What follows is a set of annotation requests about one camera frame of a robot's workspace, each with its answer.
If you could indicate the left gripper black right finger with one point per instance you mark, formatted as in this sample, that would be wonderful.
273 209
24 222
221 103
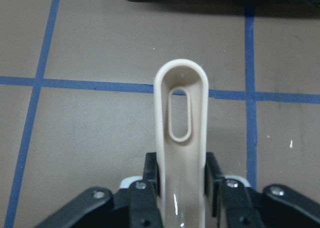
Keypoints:
235 204

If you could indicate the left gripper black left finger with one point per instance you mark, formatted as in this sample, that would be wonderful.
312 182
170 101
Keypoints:
134 206

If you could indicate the beige plastic dustpan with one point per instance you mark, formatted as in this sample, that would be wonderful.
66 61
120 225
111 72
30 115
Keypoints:
181 160

